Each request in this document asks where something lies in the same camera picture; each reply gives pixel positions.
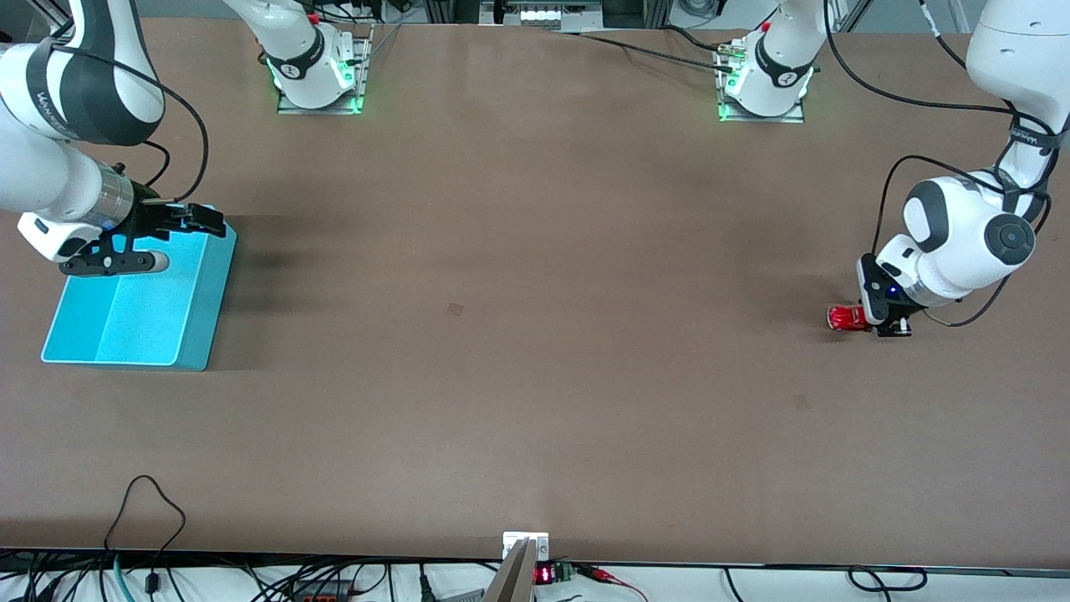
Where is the red clip lead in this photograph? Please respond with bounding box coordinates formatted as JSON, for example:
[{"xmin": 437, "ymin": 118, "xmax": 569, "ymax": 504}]
[{"xmin": 577, "ymin": 564, "xmax": 650, "ymax": 602}]

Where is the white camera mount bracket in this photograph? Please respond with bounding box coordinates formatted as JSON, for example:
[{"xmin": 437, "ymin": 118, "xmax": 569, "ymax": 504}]
[{"xmin": 502, "ymin": 532, "xmax": 550, "ymax": 562}]

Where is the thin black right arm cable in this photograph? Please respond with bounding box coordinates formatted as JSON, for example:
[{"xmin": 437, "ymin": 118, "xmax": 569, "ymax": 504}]
[{"xmin": 140, "ymin": 140, "xmax": 173, "ymax": 190}]

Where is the black coiled cable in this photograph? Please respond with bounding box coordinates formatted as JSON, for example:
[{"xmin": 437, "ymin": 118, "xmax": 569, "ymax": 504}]
[{"xmin": 848, "ymin": 566, "xmax": 929, "ymax": 593}]

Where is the blue plastic box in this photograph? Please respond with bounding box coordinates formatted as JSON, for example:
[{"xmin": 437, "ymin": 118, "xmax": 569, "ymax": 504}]
[{"xmin": 40, "ymin": 205, "xmax": 237, "ymax": 372}]

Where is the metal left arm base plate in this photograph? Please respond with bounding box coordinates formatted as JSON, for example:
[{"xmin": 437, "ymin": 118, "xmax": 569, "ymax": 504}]
[{"xmin": 716, "ymin": 38, "xmax": 806, "ymax": 125}]

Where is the thin black looped cable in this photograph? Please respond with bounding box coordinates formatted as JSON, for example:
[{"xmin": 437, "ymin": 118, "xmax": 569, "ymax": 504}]
[{"xmin": 104, "ymin": 475, "xmax": 186, "ymax": 594}]

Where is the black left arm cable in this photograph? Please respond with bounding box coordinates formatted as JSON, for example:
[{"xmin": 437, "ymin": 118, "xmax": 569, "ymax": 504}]
[{"xmin": 823, "ymin": 0, "xmax": 1056, "ymax": 329}]

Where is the illuminated control box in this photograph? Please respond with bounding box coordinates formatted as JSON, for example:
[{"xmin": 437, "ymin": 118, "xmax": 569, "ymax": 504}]
[{"xmin": 481, "ymin": 0, "xmax": 604, "ymax": 28}]

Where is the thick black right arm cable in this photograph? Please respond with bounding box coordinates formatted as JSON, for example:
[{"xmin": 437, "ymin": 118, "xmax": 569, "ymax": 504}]
[{"xmin": 50, "ymin": 43, "xmax": 210, "ymax": 204}]

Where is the long black cable on table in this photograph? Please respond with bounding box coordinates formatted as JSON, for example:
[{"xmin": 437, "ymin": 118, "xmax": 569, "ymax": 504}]
[{"xmin": 553, "ymin": 30, "xmax": 736, "ymax": 74}]

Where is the short thick black cable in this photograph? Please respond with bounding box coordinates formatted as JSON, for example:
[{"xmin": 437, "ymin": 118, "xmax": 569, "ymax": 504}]
[{"xmin": 663, "ymin": 24, "xmax": 730, "ymax": 54}]

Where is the grey aluminium camera bar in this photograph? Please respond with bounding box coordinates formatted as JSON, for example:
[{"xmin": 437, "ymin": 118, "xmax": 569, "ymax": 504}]
[{"xmin": 482, "ymin": 539, "xmax": 537, "ymax": 602}]

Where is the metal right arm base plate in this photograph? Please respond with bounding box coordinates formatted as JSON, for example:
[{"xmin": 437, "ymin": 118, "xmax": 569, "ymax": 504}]
[{"xmin": 278, "ymin": 25, "xmax": 367, "ymax": 115}]

